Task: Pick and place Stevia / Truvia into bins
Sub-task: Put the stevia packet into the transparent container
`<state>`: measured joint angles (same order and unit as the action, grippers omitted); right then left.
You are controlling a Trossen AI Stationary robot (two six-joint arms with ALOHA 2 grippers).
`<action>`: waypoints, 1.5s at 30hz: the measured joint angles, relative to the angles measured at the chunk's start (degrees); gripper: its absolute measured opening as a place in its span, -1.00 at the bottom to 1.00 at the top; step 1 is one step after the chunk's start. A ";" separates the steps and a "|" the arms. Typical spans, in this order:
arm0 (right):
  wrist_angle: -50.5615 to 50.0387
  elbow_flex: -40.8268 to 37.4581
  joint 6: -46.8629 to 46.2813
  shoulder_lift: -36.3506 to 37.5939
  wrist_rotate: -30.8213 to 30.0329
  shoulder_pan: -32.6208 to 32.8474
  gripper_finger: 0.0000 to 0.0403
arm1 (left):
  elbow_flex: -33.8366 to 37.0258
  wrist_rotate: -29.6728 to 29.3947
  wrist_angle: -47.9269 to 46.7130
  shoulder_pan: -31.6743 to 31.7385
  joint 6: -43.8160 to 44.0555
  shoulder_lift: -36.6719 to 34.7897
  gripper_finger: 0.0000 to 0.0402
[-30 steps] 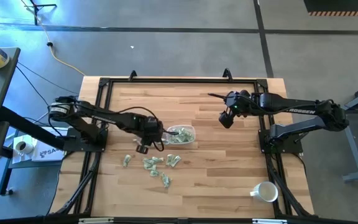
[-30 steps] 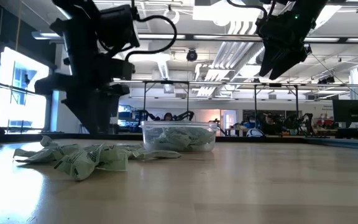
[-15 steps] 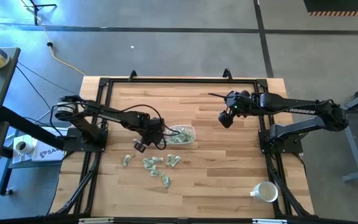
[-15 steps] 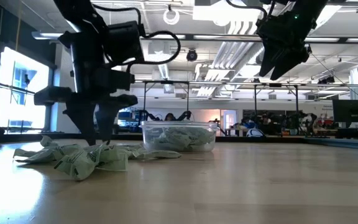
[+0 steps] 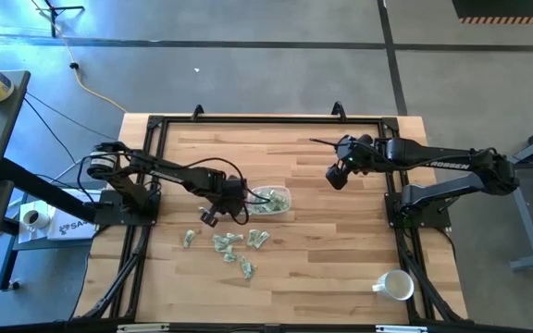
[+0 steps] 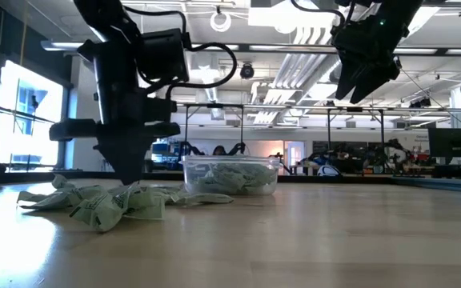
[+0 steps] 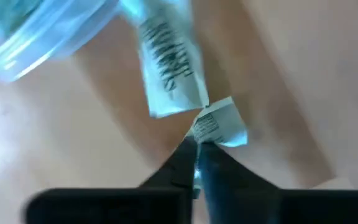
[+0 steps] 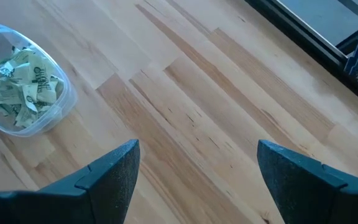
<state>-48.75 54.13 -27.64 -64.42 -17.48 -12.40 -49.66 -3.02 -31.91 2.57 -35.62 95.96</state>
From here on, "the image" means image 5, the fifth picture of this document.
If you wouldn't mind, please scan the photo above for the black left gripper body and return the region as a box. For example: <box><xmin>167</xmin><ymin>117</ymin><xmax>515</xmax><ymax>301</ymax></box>
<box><xmin>212</xmin><ymin>179</ymin><xmax>251</xmax><ymax>219</ymax></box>

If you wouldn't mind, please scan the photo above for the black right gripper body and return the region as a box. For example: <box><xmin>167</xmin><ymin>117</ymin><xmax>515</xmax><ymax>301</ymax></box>
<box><xmin>340</xmin><ymin>133</ymin><xmax>389</xmax><ymax>175</ymax></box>

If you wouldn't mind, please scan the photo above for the clear plastic bin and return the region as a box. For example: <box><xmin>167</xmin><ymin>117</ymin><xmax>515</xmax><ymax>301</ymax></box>
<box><xmin>246</xmin><ymin>184</ymin><xmax>292</xmax><ymax>216</ymax></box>

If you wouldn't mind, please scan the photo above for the white ceramic mug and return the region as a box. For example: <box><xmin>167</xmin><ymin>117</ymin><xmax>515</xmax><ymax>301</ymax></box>
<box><xmin>371</xmin><ymin>268</ymin><xmax>415</xmax><ymax>302</ymax></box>

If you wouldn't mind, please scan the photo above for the white printed booklet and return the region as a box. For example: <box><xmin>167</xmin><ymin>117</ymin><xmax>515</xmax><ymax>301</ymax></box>
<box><xmin>46</xmin><ymin>213</ymin><xmax>100</xmax><ymax>242</ymax></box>

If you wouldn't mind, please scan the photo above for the black slanted support beam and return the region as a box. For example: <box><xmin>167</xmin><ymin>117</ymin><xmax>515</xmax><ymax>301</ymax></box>
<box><xmin>0</xmin><ymin>156</ymin><xmax>110</xmax><ymax>226</ymax></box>

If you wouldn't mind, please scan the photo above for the white coffee cup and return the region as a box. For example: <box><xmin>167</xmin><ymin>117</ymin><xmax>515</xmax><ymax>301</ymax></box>
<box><xmin>21</xmin><ymin>209</ymin><xmax>52</xmax><ymax>231</ymax></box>

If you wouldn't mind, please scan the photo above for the dark mat with hazard stripe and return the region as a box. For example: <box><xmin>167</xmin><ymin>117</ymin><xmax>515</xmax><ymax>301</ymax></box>
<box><xmin>451</xmin><ymin>0</ymin><xmax>533</xmax><ymax>26</ymax></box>

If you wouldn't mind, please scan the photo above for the grey low side table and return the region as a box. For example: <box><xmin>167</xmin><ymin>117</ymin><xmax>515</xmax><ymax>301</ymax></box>
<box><xmin>0</xmin><ymin>189</ymin><xmax>99</xmax><ymax>292</ymax></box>

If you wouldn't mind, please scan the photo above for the black tripod stand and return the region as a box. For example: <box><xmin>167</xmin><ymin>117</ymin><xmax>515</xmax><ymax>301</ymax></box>
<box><xmin>29</xmin><ymin>0</ymin><xmax>86</xmax><ymax>39</ymax></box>

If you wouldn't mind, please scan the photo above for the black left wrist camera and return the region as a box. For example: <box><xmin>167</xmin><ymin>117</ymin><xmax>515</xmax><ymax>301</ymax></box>
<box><xmin>225</xmin><ymin>177</ymin><xmax>250</xmax><ymax>198</ymax></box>

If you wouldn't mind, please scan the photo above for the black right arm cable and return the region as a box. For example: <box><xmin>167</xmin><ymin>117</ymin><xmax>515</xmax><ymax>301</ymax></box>
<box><xmin>309</xmin><ymin>137</ymin><xmax>344</xmax><ymax>149</ymax></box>

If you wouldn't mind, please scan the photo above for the black aluminium table frame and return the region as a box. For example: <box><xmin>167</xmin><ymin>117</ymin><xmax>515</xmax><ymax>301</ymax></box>
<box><xmin>69</xmin><ymin>113</ymin><xmax>471</xmax><ymax>333</ymax></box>

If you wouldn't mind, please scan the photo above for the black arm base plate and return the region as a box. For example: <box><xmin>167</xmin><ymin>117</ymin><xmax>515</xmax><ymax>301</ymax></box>
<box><xmin>384</xmin><ymin>191</ymin><xmax>452</xmax><ymax>230</ymax></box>
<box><xmin>93</xmin><ymin>189</ymin><xmax>162</xmax><ymax>228</ymax></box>

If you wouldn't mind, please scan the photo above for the silver frame bracket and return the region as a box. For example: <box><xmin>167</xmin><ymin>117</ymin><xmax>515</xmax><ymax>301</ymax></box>
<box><xmin>375</xmin><ymin>324</ymin><xmax>429</xmax><ymax>333</ymax></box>
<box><xmin>116</xmin><ymin>324</ymin><xmax>171</xmax><ymax>333</ymax></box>

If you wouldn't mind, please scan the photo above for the white cable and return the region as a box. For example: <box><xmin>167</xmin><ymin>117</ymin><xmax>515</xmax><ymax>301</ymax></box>
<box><xmin>52</xmin><ymin>156</ymin><xmax>87</xmax><ymax>184</ymax></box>

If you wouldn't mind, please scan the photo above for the black floor cable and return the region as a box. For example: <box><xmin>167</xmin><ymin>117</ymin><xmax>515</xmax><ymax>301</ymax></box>
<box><xmin>22</xmin><ymin>97</ymin><xmax>79</xmax><ymax>166</ymax></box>
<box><xmin>23</xmin><ymin>91</ymin><xmax>120</xmax><ymax>142</ymax></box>

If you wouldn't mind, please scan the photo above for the grey metal table frame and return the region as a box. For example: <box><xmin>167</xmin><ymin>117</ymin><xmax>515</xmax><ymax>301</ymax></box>
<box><xmin>480</xmin><ymin>115</ymin><xmax>533</xmax><ymax>272</ymax></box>

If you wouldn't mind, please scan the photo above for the yellow floor cable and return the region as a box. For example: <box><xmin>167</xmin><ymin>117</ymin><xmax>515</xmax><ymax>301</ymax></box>
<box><xmin>30</xmin><ymin>0</ymin><xmax>130</xmax><ymax>115</ymax></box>

